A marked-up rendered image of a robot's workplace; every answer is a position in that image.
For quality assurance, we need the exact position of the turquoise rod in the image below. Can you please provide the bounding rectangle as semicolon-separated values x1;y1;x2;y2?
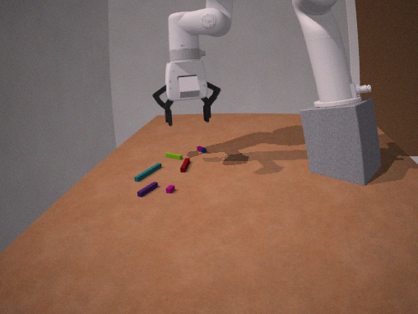
134;163;161;182

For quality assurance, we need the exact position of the lime green rod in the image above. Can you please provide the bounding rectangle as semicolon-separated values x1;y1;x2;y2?
165;152;183;160

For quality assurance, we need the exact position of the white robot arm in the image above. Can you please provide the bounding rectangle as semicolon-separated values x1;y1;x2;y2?
168;0;371;108

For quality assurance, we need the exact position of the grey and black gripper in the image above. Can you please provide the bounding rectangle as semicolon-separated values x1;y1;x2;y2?
152;59;221;126

